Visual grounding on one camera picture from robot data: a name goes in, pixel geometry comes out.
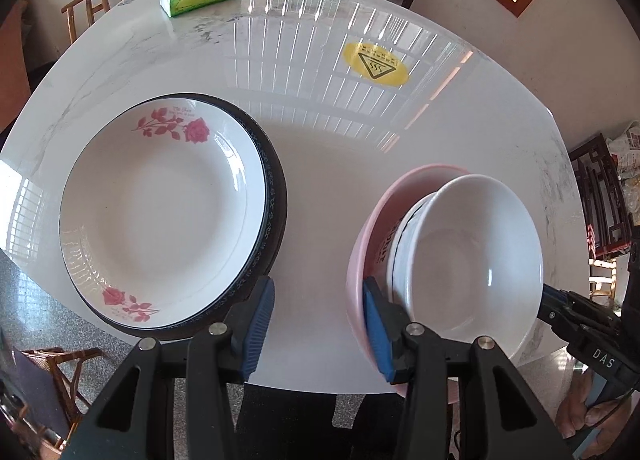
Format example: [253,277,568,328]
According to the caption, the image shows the white bowl with blue stripe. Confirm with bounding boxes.
[387,173,545,367]

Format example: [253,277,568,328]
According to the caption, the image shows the carved dark wooden chair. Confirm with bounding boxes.
[568,133,637,262]

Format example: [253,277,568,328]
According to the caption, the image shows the rattan chair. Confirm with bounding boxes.
[0,344,104,457]

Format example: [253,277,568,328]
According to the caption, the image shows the person's right hand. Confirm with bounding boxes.
[555,369,632,441]

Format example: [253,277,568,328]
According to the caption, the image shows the dark blue patterned plate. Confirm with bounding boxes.
[74,92,290,341]

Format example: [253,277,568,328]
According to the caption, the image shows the dark cloth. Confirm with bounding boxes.
[234,382,407,460]

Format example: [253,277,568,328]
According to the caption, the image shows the white plate with rose print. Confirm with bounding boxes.
[58,97,269,330]

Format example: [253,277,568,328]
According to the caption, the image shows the yellow round warning sticker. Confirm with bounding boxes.
[344,42,410,88]

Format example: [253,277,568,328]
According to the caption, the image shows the light wooden chair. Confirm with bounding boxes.
[61,0,133,44]

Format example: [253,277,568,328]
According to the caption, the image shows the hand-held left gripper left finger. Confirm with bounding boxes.
[60,276,276,460]

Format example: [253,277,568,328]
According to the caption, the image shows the pink bowl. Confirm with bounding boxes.
[345,163,474,399]

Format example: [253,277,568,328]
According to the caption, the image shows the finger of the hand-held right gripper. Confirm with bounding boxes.
[536,283,596,341]

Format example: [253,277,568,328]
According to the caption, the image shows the crumpled newspaper bundle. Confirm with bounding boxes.
[606,121,640,182]

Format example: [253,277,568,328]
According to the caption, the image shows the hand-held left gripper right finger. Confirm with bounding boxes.
[362,276,574,460]

